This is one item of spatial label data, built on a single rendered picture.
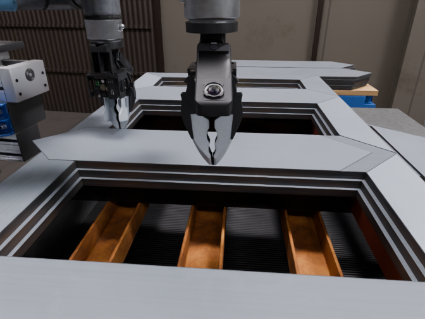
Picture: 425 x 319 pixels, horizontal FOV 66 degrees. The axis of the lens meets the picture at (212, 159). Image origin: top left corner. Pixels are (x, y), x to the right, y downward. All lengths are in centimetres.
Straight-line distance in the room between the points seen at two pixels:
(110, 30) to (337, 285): 61
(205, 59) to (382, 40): 301
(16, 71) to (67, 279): 69
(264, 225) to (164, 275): 63
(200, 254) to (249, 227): 32
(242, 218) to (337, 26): 254
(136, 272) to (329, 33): 305
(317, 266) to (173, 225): 46
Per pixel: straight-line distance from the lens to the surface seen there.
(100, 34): 74
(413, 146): 104
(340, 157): 70
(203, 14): 44
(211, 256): 69
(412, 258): 51
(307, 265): 70
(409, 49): 330
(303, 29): 327
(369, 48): 338
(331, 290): 41
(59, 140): 81
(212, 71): 42
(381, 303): 41
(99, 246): 75
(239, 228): 97
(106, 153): 71
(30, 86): 105
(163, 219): 101
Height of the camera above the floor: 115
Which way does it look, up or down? 26 degrees down
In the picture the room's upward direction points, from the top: straight up
